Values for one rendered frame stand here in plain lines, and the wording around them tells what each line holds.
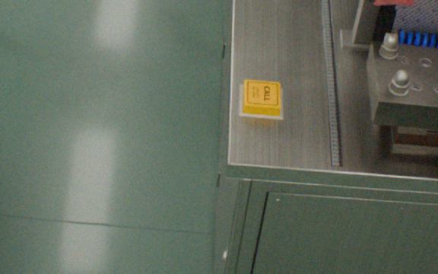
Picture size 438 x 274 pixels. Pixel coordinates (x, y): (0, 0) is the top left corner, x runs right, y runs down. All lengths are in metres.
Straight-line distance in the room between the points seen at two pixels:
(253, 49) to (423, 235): 0.50
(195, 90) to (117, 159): 0.38
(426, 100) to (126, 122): 1.45
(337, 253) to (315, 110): 0.30
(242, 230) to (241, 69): 0.31
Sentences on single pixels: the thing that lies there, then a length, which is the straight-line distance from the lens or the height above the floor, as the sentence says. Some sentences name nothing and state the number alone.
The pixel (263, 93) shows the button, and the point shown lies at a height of 0.92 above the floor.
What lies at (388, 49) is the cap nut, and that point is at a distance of 1.90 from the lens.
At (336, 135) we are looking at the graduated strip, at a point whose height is 0.90.
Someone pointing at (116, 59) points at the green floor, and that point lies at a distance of 3.32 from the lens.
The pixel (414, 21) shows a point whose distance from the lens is 1.97.
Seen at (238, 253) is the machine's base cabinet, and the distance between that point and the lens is 2.06.
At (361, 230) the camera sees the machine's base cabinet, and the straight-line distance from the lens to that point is 2.01.
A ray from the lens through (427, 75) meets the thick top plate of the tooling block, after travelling 1.90.
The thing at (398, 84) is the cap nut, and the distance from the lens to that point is 1.83.
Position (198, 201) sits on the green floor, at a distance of 2.94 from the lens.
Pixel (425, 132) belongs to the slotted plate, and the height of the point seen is 0.95.
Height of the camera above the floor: 2.29
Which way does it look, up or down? 47 degrees down
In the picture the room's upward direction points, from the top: 7 degrees clockwise
